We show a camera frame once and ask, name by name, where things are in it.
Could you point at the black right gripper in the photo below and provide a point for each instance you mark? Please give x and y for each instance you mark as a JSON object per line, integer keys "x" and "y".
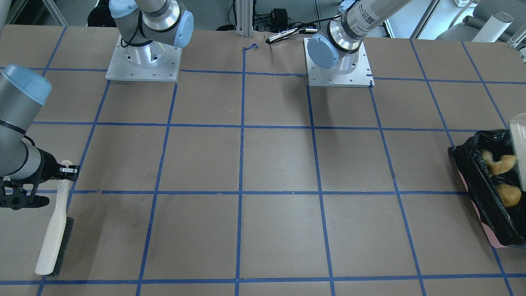
{"x": 48, "y": 166}

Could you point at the beige hand brush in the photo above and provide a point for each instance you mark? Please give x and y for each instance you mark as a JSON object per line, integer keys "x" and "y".
{"x": 58, "y": 233}

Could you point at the twisted bread piece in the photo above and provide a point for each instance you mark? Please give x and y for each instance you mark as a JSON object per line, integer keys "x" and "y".
{"x": 505, "y": 164}

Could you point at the brown potato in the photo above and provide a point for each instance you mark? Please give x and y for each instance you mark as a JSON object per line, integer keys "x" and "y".
{"x": 510, "y": 195}

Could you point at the beige plastic dustpan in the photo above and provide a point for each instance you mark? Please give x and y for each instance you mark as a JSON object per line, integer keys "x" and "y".
{"x": 517, "y": 127}

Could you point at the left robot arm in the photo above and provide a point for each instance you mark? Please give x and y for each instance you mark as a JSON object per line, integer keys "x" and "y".
{"x": 343, "y": 35}

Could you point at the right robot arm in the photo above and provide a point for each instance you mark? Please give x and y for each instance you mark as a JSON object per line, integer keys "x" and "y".
{"x": 152, "y": 36}

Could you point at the bin with black bag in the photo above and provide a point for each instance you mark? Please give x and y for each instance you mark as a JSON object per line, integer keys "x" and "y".
{"x": 503, "y": 225}

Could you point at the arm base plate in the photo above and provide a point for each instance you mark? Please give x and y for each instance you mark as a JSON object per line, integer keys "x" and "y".
{"x": 155, "y": 62}
{"x": 349, "y": 72}

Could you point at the aluminium frame post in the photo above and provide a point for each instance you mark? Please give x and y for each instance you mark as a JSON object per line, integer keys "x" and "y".
{"x": 244, "y": 17}

